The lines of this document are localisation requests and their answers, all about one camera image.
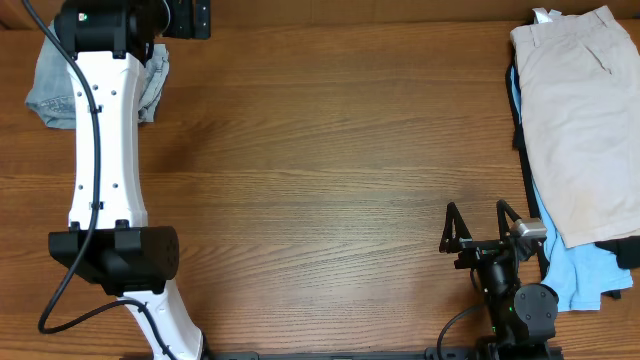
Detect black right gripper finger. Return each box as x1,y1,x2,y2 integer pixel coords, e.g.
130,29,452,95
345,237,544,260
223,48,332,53
496,199,521,238
439,202,472,253

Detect light blue denim shorts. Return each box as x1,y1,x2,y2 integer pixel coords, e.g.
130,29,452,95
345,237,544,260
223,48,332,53
25,38,170,130

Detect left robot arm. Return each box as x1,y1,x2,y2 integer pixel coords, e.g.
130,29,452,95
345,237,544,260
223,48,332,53
48,0,211,359

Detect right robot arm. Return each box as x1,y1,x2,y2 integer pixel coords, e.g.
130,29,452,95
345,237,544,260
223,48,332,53
436,200,564,360

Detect light blue t-shirt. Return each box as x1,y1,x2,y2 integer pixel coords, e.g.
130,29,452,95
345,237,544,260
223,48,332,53
506,65,633,312

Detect black garment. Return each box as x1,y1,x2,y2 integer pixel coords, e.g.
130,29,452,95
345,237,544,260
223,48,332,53
504,19,640,301

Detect beige shorts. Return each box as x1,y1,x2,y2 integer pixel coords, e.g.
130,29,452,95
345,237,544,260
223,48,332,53
511,6,639,247

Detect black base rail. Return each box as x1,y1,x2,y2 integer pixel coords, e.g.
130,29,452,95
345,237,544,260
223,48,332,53
201,347,564,360

